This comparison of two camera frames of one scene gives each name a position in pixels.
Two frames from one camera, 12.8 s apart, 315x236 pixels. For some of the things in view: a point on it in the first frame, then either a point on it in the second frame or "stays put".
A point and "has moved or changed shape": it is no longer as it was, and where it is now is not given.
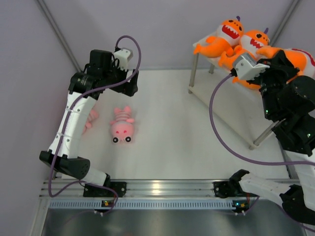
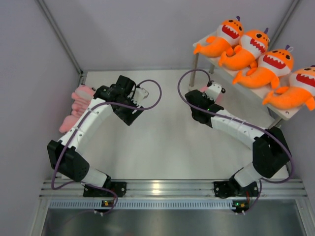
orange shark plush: x=228 y=36 stays put
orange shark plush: x=251 y=42 stays put
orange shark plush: x=300 y=60 has moved or changed shape
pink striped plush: x=122 y=129 → x=219 y=98
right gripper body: x=274 y=80 → x=210 y=101
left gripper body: x=114 y=74 → x=126 y=114
